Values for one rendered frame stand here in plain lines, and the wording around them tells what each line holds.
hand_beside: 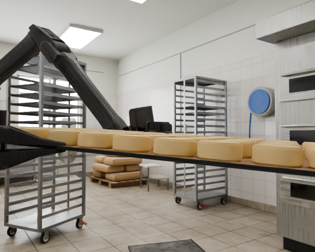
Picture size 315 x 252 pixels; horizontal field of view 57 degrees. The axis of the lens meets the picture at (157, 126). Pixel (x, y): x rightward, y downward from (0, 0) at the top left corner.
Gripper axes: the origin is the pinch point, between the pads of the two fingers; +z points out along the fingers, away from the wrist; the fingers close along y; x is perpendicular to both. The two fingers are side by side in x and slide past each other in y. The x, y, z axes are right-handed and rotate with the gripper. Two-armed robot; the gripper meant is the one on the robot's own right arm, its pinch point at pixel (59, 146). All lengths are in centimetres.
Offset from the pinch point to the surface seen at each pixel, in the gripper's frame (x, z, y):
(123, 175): 519, 134, -85
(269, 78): 271, 266, 78
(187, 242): 204, 120, -99
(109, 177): 529, 108, -89
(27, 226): 259, -19, -90
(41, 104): 249, -12, 25
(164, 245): 204, 97, -99
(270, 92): 258, 257, 57
